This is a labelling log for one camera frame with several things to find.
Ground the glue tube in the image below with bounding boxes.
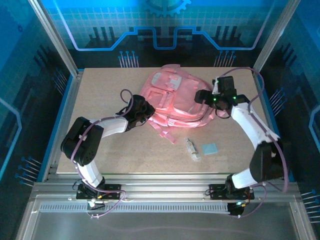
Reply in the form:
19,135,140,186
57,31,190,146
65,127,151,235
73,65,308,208
184,136,201,162

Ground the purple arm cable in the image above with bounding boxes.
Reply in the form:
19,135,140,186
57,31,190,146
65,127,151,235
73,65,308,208
70,89,133,220
217,66,289,219

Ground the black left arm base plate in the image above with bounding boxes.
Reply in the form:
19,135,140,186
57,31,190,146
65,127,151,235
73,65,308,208
76,183,123,201

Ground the aluminium table side rail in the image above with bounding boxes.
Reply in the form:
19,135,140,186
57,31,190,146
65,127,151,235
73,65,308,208
41,69,85,182

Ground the slotted cable duct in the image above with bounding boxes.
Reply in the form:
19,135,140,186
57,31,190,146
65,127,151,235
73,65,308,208
39,203,230,213

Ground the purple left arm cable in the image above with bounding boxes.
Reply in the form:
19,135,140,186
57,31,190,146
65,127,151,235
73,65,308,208
70,89,133,220

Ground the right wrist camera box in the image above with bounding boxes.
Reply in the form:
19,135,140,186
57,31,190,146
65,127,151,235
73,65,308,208
211,78,221,95

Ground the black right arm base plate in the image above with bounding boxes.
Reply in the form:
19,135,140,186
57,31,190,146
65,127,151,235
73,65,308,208
209,183,255,201

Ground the aluminium frame post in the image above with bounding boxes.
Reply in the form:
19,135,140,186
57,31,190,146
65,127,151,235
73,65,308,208
28,0,85,77
252,0,302,75

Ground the small black controller box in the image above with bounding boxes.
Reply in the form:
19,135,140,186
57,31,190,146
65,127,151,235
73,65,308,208
227,201,245,217

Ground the light blue sticky note pad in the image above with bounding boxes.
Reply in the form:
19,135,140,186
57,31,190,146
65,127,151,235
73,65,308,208
201,142,219,156

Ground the aluminium frame rail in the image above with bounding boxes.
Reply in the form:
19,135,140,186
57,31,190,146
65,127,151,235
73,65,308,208
32,173,301,198

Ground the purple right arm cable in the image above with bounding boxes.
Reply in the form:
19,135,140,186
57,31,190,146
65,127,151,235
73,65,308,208
217,66,289,219

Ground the pink backpack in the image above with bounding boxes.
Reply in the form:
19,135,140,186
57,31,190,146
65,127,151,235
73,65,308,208
139,63,216,145

